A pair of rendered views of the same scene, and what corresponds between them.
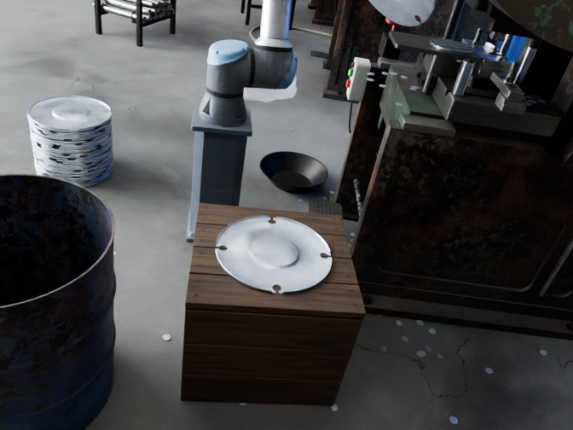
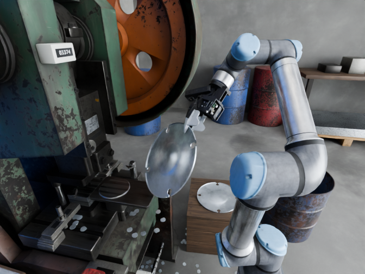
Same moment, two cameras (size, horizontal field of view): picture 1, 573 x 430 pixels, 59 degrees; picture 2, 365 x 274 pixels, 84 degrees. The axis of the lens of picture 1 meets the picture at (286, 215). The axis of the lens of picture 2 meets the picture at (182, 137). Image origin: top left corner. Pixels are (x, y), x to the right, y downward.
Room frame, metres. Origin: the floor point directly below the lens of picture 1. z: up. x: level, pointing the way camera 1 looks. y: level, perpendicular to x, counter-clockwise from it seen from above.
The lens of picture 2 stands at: (2.07, 0.09, 1.35)
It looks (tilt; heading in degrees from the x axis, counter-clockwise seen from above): 27 degrees down; 197
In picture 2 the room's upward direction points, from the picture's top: straight up
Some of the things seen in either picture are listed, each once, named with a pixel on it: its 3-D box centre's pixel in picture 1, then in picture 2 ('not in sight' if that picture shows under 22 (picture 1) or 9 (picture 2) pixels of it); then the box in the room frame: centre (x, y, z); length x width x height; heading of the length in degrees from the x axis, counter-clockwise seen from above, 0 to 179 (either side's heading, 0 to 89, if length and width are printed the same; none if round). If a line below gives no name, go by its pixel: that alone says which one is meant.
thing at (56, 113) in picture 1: (71, 112); not in sight; (1.69, 0.87, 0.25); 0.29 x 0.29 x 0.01
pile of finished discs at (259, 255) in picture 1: (274, 251); (218, 196); (0.97, 0.01, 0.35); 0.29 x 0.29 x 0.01
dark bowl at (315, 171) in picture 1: (292, 175); not in sight; (1.91, 0.01, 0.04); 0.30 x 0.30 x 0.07
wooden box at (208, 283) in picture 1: (264, 302); (215, 215); (0.97, 0.01, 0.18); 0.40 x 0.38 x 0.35; 100
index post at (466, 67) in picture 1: (463, 77); (133, 169); (1.34, -0.39, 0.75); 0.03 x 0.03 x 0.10; 5
